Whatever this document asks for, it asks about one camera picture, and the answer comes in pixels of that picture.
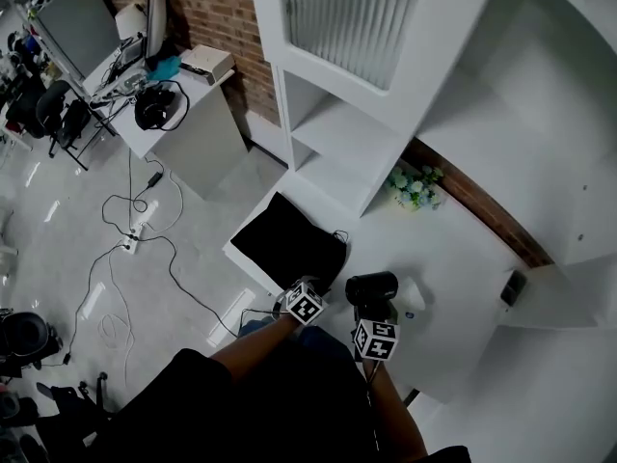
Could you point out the bunch of pale flowers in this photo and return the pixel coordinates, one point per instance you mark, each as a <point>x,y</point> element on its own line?
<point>415,188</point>

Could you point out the person's blue jeans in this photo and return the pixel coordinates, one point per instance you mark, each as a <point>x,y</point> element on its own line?
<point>318,338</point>

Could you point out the black power adapter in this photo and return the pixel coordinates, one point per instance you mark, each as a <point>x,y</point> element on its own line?
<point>154,179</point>

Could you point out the white shelf cabinet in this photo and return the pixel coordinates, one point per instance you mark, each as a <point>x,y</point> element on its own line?
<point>347,89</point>

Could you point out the white flat box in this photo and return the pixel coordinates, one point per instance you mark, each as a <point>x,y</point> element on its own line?
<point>206,63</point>

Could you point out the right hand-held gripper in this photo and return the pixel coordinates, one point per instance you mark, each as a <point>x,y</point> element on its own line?
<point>377,339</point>

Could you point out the person's right forearm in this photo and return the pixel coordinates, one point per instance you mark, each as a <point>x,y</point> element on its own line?
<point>395,413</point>

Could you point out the white power strip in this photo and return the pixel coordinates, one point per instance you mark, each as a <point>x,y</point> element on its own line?
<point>133,238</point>

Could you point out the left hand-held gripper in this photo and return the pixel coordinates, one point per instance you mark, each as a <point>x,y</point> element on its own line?
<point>304,305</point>

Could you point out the teal cloth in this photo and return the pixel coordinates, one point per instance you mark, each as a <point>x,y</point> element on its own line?
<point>164,69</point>

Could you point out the black headphones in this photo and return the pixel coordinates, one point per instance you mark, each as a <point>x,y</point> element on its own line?
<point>154,106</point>

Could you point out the black camera device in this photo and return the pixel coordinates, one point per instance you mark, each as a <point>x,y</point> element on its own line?
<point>26,338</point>

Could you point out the black cloth bag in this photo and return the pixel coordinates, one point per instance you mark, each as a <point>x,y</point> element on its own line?
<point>284,241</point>

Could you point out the white side table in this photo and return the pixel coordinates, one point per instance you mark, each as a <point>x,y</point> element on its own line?
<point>193,133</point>

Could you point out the person's black shirt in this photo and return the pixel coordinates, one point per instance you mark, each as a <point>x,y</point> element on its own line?
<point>270,413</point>

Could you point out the black office chair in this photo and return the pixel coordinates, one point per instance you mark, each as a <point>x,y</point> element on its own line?
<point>53,109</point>

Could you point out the white oval panel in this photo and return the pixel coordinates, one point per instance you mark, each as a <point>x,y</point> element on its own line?
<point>155,17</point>

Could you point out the person's left forearm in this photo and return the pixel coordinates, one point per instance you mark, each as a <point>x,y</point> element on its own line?
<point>255,347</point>

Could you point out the small black box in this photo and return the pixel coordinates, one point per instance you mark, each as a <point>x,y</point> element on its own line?
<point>513,287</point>

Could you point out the grey board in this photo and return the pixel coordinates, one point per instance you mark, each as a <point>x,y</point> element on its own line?
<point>77,22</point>

